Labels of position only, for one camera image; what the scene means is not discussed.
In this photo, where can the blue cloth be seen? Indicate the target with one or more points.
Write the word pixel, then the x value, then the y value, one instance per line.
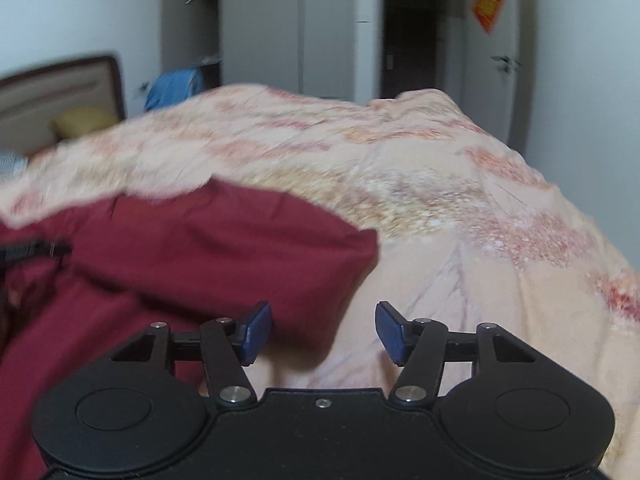
pixel 172 87

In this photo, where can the grey striped cloth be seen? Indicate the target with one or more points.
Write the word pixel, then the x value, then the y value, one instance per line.
pixel 10 164

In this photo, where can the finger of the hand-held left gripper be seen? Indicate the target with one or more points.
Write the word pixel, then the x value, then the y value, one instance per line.
pixel 30 251

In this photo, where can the peach floral blanket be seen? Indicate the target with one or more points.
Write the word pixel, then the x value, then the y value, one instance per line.
pixel 400 185

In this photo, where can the yellow pillow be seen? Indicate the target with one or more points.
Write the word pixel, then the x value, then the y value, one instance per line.
pixel 85 121

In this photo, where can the brown padded bed headboard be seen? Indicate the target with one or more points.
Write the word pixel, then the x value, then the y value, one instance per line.
pixel 50 85

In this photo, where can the dark red garment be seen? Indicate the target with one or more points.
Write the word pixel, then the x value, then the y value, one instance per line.
pixel 175 260

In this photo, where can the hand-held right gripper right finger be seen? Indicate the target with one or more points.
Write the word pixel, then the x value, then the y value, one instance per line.
pixel 390 332

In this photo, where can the red door poster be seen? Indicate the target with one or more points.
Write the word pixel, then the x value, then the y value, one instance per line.
pixel 489 2

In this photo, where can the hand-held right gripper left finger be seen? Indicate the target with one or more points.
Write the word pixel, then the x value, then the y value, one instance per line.
pixel 257 332

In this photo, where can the white room door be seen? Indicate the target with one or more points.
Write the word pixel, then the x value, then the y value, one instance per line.
pixel 487 100

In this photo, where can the white wardrobe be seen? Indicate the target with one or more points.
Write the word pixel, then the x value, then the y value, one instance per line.
pixel 260 35

